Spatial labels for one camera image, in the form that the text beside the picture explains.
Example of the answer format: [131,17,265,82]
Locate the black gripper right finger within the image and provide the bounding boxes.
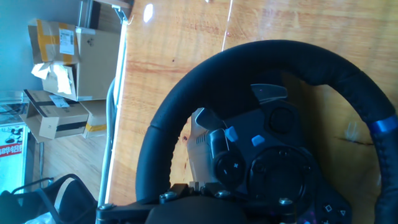
[198,182,296,224]

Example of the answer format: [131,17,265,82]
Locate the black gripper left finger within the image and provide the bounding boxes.
[95,182,196,224]

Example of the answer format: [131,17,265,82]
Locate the black racing steering wheel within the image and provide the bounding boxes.
[136,39,398,224]

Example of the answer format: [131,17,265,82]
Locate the black chair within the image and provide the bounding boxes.
[0,173,99,224]

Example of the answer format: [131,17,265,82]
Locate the small cardboard box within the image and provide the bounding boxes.
[79,100,108,139]

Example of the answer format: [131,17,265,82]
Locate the white sign red text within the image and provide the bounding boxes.
[0,123,29,194]

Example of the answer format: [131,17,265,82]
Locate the white packing paper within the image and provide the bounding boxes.
[30,62,73,95]

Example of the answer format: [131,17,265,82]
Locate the large plain cardboard box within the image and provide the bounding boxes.
[42,27,121,102]

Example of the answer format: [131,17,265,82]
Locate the cardboard box yellow tape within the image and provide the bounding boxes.
[27,19,78,65]

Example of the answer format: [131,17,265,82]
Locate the grey hanging cables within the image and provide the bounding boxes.
[98,77,116,203]

